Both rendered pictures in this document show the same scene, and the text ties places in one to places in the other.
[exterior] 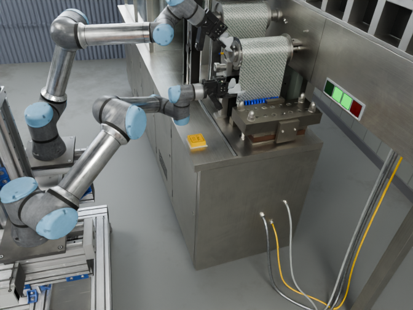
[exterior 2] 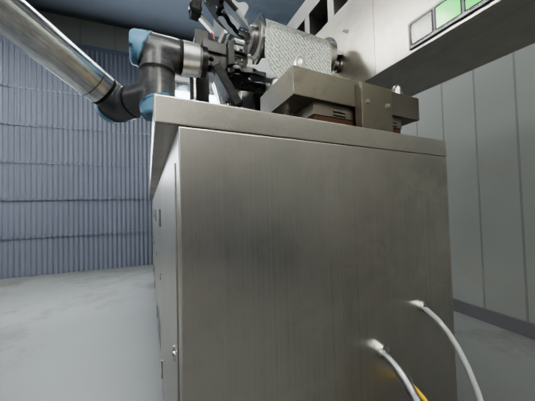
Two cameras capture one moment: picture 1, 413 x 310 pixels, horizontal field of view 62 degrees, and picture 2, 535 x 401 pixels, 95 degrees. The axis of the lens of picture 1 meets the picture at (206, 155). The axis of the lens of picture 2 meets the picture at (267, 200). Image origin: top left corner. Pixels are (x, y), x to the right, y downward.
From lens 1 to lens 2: 1.37 m
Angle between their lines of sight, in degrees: 40
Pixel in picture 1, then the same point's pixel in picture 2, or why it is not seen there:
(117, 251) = not seen: outside the picture
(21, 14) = (59, 225)
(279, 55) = (319, 46)
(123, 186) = (84, 391)
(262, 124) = (325, 78)
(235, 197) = (298, 264)
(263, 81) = not seen: hidden behind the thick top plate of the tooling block
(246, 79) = (276, 66)
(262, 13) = not seen: hidden behind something
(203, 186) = (193, 196)
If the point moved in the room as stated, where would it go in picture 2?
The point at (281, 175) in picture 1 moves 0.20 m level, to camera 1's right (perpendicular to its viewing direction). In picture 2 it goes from (394, 210) to (481, 208)
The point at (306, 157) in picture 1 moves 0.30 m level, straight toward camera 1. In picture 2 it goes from (429, 171) to (525, 137)
